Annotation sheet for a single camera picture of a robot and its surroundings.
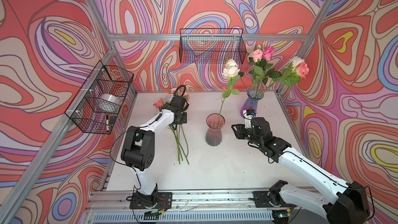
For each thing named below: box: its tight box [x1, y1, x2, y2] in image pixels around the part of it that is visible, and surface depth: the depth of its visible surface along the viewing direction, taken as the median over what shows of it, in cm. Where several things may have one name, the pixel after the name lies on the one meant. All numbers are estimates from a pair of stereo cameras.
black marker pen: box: [106, 114, 110, 133], surface depth 73 cm
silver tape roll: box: [95, 93, 123, 112], surface depth 73 cm
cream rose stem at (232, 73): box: [217, 66, 241, 129], surface depth 73 cm
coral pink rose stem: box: [262, 62, 310, 94], surface depth 78 cm
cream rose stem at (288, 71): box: [265, 56, 306, 91], surface depth 79 cm
